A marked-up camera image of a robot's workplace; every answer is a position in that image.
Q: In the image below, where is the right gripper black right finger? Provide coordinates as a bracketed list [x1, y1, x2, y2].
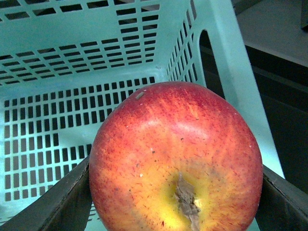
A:
[256, 166, 308, 231]

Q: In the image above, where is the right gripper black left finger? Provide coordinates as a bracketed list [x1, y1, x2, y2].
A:
[0, 156, 92, 231]

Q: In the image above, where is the red yellow apple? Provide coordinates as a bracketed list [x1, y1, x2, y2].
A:
[89, 82, 263, 231]

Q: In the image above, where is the light blue plastic basket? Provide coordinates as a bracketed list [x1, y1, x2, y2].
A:
[0, 0, 283, 231]

